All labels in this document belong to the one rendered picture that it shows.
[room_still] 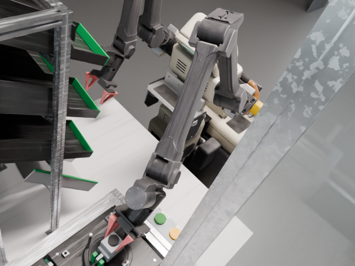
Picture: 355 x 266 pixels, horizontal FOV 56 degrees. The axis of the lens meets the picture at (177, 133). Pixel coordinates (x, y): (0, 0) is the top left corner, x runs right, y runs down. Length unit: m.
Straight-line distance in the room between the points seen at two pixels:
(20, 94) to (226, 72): 0.63
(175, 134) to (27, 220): 0.62
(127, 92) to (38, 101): 2.30
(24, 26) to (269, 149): 0.42
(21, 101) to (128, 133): 0.84
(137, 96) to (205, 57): 2.15
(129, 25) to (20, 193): 0.70
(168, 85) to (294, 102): 1.29
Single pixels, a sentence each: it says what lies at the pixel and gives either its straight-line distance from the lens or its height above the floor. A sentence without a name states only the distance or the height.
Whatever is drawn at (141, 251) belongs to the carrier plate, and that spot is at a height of 0.97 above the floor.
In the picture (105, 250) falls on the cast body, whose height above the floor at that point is 1.07.
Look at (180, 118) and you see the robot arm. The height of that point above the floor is 1.39.
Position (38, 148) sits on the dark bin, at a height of 1.30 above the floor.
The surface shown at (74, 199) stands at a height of 0.86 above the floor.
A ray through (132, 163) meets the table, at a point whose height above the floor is 0.86.
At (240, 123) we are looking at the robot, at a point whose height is 0.81.
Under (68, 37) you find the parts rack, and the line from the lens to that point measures 0.61.
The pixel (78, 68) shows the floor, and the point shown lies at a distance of 3.14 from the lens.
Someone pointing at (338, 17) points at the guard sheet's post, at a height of 1.90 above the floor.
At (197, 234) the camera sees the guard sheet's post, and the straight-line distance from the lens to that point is 0.35.
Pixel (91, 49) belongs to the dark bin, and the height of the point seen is 1.51.
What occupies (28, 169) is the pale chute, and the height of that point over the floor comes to 1.16.
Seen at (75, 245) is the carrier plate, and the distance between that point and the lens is 1.07.
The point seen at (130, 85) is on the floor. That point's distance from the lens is 3.07.
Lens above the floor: 1.96
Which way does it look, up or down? 45 degrees down
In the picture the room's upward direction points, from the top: 23 degrees clockwise
